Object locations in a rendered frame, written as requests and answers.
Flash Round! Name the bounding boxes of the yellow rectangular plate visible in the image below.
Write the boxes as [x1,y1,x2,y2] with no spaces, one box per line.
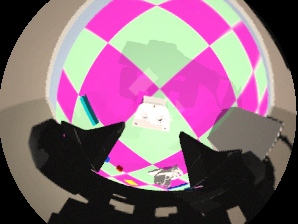
[124,180,136,185]

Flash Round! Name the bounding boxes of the small red block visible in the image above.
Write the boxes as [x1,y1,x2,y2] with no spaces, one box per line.
[116,165,124,172]

